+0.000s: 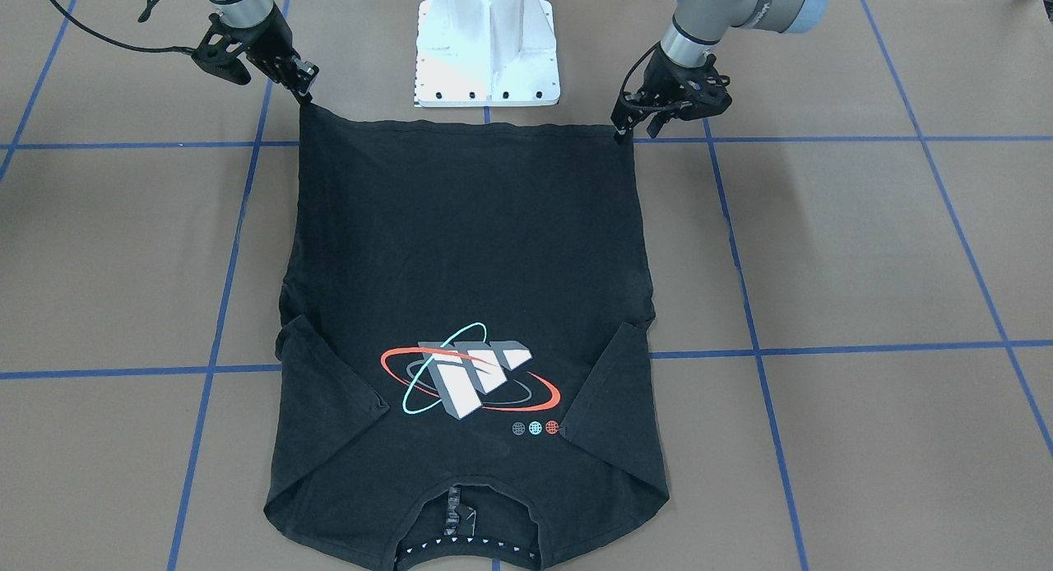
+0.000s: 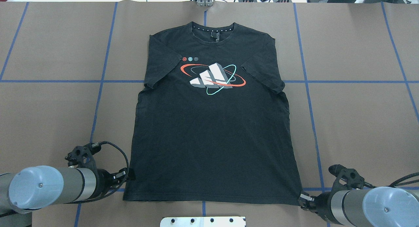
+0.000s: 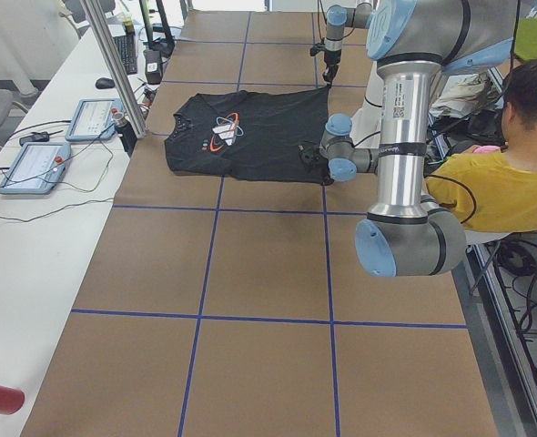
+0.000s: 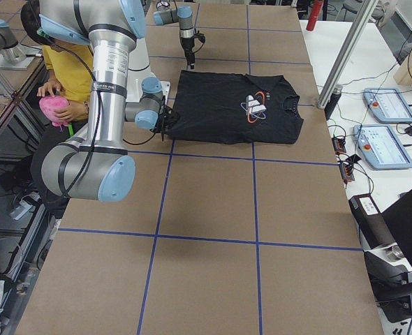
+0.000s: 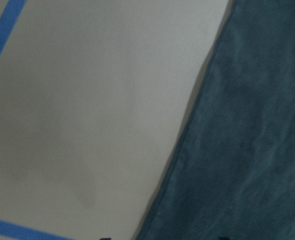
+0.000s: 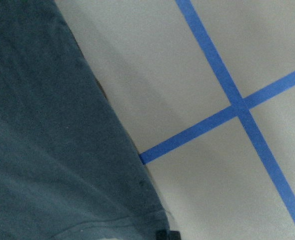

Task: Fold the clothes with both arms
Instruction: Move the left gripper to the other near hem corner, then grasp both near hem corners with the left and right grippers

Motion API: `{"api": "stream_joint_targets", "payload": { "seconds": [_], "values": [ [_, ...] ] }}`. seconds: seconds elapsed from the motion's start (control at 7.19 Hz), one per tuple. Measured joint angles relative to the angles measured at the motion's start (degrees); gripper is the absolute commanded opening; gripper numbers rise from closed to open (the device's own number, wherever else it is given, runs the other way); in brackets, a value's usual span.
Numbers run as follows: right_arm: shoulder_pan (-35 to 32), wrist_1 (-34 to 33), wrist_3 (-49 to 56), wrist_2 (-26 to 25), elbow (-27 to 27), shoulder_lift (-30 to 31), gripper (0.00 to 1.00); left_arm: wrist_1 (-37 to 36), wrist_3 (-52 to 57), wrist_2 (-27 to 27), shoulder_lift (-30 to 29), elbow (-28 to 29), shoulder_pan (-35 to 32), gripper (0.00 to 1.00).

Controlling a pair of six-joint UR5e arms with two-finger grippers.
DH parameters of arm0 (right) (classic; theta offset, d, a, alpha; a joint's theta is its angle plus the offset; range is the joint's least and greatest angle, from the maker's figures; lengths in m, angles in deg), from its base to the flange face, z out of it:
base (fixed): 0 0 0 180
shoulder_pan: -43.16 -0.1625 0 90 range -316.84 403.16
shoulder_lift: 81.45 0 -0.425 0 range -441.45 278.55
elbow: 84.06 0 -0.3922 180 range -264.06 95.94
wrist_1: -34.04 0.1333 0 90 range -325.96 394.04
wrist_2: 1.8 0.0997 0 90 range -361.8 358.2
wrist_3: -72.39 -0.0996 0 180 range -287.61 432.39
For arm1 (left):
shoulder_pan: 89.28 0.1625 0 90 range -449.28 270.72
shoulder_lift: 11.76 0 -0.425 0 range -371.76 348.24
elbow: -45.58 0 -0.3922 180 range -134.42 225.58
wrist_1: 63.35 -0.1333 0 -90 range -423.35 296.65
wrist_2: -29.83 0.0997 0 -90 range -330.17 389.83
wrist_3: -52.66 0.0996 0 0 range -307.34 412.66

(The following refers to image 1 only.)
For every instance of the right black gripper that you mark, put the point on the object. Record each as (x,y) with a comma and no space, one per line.
(267,46)

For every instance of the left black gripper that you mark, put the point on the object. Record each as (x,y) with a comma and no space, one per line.
(668,81)

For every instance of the black graphic t-shirt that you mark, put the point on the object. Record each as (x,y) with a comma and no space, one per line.
(463,345)

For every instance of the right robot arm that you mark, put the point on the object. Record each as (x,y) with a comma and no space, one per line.
(243,13)

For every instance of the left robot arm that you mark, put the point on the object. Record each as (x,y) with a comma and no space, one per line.
(698,26)

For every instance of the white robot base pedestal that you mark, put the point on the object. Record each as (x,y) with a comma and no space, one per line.
(476,53)

